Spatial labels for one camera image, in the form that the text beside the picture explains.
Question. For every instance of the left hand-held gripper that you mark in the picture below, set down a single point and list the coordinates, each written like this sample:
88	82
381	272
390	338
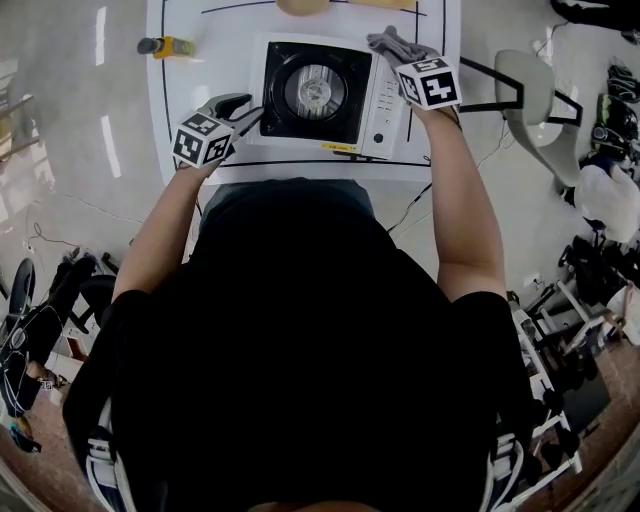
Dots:
202	142

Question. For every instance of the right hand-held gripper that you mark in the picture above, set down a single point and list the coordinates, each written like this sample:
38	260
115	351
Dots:
432	85

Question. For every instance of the white portable gas stove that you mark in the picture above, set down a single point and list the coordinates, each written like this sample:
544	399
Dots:
310	92

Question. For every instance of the person's left forearm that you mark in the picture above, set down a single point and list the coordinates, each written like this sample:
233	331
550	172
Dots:
150	240

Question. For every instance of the person's right forearm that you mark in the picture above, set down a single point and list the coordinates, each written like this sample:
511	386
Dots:
460	210

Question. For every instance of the white square table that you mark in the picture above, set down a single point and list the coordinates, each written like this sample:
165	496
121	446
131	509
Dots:
225	65

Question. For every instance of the yellow oil bottle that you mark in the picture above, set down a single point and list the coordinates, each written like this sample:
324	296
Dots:
175	47

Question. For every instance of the rectangular beige tray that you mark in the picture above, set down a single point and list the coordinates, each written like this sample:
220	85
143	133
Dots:
380	3

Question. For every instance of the round beige bowl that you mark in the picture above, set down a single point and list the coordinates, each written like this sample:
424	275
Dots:
302	5

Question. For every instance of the black helmet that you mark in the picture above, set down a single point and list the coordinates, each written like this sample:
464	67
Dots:
625	82
612	140
620	110

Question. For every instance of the wooden chair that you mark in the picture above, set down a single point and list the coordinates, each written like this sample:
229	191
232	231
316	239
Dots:
5	135

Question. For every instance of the pile of black gear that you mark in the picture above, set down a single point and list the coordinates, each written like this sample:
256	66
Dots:
590	270

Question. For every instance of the person's black shirt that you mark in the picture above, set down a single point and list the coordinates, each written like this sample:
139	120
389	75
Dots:
300	350

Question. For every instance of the white storage shelf with bins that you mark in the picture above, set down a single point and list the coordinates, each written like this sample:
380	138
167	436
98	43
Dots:
525	320

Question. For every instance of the grey chair with black frame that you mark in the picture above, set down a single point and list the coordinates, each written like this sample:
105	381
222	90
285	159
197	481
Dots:
525	85

